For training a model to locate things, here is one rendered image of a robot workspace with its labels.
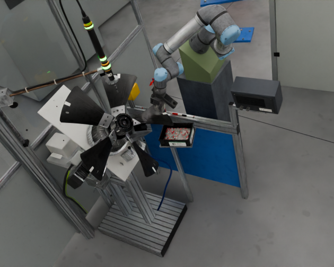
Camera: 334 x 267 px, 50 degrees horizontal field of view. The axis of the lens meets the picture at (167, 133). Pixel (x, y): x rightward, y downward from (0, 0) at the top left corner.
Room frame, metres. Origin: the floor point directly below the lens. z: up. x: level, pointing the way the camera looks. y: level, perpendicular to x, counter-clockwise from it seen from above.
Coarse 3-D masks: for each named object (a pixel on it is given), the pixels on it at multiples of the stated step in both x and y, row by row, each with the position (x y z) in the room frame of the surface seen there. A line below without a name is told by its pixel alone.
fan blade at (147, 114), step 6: (150, 108) 1.85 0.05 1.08; (138, 114) 1.79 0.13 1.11; (144, 114) 1.78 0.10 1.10; (150, 114) 1.77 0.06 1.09; (156, 114) 1.77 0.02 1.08; (162, 114) 1.78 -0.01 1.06; (138, 120) 1.71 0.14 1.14; (144, 120) 1.70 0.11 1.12; (150, 120) 1.71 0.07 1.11; (156, 120) 1.71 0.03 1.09; (162, 120) 1.72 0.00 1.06; (168, 120) 1.72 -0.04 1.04
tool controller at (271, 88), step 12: (240, 84) 1.59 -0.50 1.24; (252, 84) 1.55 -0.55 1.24; (264, 84) 1.52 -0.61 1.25; (276, 84) 1.48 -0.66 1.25; (240, 96) 1.55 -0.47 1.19; (252, 96) 1.50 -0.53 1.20; (264, 96) 1.45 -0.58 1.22; (276, 96) 1.43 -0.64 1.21; (240, 108) 1.57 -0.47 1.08; (252, 108) 1.54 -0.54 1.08; (264, 108) 1.48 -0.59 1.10; (276, 108) 1.44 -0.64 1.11
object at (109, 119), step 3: (105, 114) 1.68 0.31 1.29; (108, 114) 1.68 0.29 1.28; (102, 117) 1.68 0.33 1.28; (105, 117) 1.68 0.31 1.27; (108, 117) 1.68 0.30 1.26; (111, 117) 1.68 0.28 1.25; (102, 120) 1.68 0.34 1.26; (108, 120) 1.67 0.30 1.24; (111, 120) 1.67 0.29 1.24; (99, 123) 1.67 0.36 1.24; (102, 123) 1.67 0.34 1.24; (105, 123) 1.67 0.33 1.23; (108, 123) 1.67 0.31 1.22; (102, 126) 1.67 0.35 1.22; (105, 126) 1.67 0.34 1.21; (108, 126) 1.67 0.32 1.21
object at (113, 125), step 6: (120, 114) 1.67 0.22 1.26; (126, 114) 1.68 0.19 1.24; (114, 120) 1.64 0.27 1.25; (120, 120) 1.64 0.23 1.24; (126, 120) 1.65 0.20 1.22; (132, 120) 1.65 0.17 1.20; (114, 126) 1.62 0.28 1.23; (120, 126) 1.61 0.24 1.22; (126, 126) 1.61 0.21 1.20; (132, 126) 1.62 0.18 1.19; (108, 132) 1.65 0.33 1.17; (120, 132) 1.59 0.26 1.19; (126, 132) 1.59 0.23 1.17; (120, 138) 1.63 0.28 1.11
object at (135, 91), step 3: (135, 84) 2.18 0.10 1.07; (135, 87) 2.16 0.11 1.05; (132, 90) 2.13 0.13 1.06; (135, 90) 2.16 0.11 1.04; (138, 90) 2.18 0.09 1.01; (132, 93) 2.12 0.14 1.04; (135, 93) 2.15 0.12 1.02; (138, 93) 2.17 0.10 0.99; (129, 96) 2.13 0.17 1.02; (132, 96) 2.12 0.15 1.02; (135, 96) 2.14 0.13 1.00; (129, 99) 2.14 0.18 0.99; (132, 99) 2.12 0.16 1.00
